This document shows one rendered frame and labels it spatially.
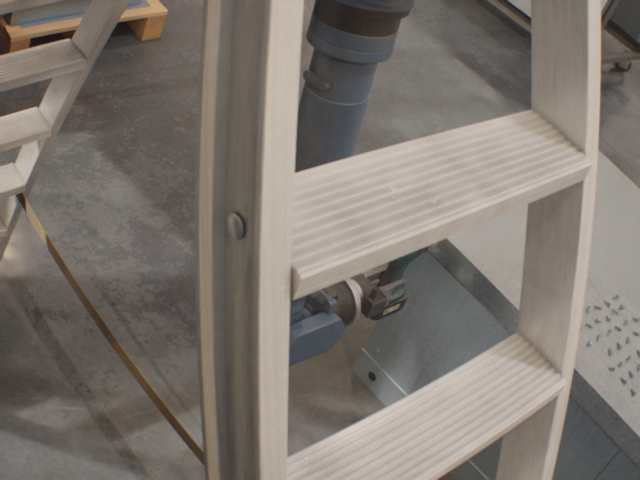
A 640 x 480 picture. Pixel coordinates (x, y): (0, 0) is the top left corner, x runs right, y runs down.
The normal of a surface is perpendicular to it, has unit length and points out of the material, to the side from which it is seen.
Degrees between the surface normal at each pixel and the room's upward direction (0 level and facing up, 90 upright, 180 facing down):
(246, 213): 88
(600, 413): 67
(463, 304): 90
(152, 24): 90
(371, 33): 85
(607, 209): 0
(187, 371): 0
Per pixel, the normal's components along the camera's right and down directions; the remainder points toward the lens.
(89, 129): 0.30, -0.72
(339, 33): -0.35, 0.50
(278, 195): 0.70, 0.29
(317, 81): -0.73, 0.27
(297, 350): 0.65, 0.57
